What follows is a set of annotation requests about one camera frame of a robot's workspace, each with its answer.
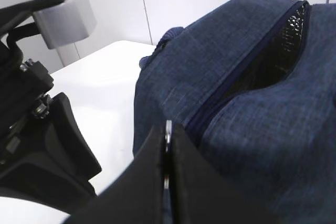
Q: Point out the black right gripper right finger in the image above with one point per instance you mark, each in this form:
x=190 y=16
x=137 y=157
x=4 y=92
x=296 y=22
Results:
x=197 y=192

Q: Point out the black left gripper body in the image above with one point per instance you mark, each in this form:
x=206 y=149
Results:
x=23 y=88

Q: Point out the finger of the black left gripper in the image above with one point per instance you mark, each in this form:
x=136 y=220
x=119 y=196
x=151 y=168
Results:
x=39 y=179
x=64 y=141

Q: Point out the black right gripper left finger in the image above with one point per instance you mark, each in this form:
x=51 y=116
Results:
x=138 y=194

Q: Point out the navy blue lunch bag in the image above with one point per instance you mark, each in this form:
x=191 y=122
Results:
x=253 y=83

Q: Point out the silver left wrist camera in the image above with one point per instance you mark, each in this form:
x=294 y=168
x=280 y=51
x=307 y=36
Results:
x=66 y=23

